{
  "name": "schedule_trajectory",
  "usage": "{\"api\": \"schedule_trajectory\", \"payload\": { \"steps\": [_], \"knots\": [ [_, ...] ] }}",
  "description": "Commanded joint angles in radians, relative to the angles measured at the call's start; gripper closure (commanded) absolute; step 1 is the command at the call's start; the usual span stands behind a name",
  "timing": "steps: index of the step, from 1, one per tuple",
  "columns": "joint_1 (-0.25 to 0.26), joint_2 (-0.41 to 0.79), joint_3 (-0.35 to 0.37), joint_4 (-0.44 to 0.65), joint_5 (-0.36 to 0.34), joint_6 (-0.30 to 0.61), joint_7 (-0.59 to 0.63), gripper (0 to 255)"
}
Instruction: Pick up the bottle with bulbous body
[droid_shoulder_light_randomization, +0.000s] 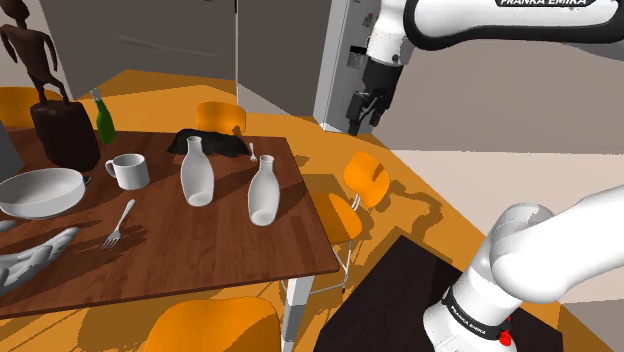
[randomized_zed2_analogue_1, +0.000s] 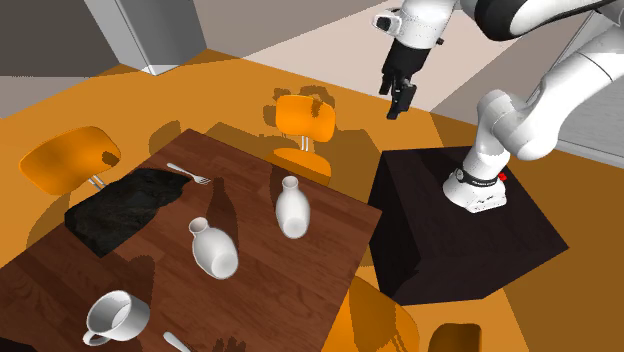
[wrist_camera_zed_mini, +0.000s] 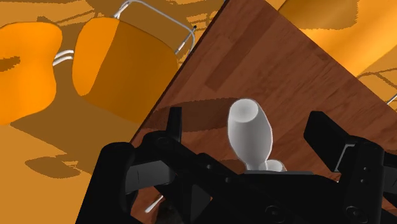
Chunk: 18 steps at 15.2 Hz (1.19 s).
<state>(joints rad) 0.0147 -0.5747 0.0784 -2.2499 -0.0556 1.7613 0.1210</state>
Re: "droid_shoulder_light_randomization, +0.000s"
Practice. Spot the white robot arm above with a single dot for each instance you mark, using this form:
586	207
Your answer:
536	253

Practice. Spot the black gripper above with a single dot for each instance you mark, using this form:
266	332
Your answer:
382	78

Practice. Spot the white vase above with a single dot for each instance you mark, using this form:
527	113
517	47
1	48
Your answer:
264	192
197	173

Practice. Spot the dark brown figure statue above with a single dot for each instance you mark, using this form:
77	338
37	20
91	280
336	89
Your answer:
63	136

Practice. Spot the brown wooden table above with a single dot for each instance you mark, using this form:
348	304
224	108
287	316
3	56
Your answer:
204	244

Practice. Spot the black cloth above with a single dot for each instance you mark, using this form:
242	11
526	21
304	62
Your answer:
222	144

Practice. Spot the dark robot stand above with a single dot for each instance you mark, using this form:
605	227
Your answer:
390	302

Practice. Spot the grey elongated object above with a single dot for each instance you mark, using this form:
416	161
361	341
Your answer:
34	258

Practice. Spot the green bottle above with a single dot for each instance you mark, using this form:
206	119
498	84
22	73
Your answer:
105	124

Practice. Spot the small silver fork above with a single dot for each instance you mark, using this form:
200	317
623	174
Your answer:
252	152

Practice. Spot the white bowl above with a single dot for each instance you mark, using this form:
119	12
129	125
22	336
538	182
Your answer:
39	192

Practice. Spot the orange chair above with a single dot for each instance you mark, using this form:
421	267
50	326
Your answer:
214	326
219	117
365	178

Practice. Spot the grey flat box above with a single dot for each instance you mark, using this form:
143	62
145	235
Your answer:
7	156

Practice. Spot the white refrigerator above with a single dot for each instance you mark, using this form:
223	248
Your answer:
341	63

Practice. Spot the white mug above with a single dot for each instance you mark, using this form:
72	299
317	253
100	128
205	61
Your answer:
132	171

